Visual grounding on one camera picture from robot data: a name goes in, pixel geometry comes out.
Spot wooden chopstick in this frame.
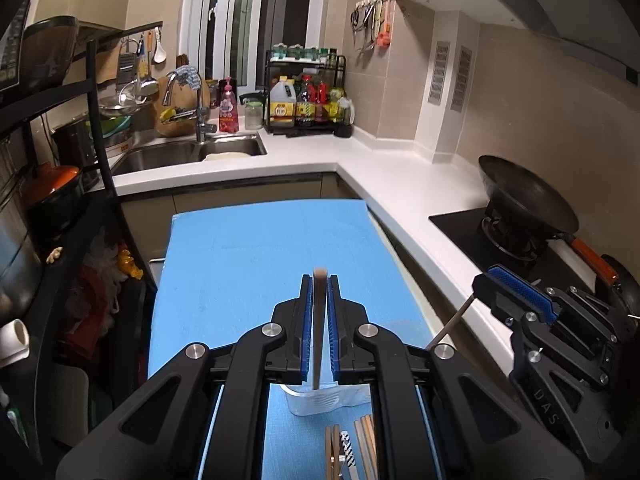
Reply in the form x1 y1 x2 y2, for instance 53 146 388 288
329 425 342 480
362 414 378 479
354 419 375 480
425 295 475 350
311 268 328 390
324 426 334 480

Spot chrome kitchen faucet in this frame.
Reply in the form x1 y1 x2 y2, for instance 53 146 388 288
154 70 218 140

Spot hanging utensils on hooks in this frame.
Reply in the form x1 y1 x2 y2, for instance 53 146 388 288
349 0 393 54

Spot black gas stove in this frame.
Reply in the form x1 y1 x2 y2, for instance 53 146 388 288
430 208 594 292

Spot clear plastic utensil holder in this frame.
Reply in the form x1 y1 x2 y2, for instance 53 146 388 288
280 385 371 417

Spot blue table cloth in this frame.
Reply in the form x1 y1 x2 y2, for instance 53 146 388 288
147 198 442 480

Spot white paper roll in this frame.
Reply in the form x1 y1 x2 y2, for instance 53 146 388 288
0 318 30 367

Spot black metal shelf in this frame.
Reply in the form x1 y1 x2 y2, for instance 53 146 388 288
1 15 156 467

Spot stainless steel sink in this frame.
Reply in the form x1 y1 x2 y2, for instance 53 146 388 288
112 133 267 176

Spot black spice rack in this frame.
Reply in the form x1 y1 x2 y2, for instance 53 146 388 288
262 44 356 138

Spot yellow oil bottle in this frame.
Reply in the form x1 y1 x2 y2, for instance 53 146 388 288
269 76 297 128

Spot pink dish soap bottle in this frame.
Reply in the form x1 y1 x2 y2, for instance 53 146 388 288
219 77 240 133

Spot glass jar with green lid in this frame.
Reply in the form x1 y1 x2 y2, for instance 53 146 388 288
244 100 264 131

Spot hanging white ladle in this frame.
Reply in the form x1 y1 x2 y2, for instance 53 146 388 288
153 27 167 65

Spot black wok with wooden handle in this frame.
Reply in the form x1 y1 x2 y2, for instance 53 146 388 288
478 155 620 287

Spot white handled patterned utensil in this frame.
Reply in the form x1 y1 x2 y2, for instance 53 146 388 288
340 430 359 480

